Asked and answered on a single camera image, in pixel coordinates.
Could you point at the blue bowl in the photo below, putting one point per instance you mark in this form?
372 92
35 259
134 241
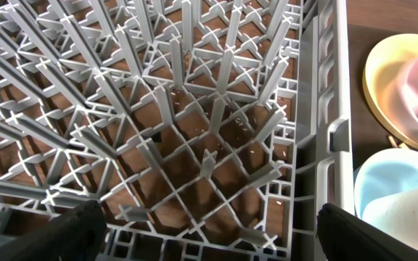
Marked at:
387 172

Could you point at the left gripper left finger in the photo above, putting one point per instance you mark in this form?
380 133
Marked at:
75 235

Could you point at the grey dishwasher rack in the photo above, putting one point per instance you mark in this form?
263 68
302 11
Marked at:
205 130

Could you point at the right wooden chopstick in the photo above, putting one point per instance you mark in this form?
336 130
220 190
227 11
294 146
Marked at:
403 146

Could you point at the white paper cup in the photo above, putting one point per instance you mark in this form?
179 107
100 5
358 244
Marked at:
396 215

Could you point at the left wooden chopstick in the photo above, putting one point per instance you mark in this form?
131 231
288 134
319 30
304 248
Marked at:
393 142

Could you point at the yellow plate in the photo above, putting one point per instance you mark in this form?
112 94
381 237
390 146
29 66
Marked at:
380 83

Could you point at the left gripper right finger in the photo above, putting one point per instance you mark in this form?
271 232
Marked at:
345 237

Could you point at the wooden chopstick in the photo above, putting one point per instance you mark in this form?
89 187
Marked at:
403 146
393 142

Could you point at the brown serving tray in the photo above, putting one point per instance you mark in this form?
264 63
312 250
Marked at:
367 134

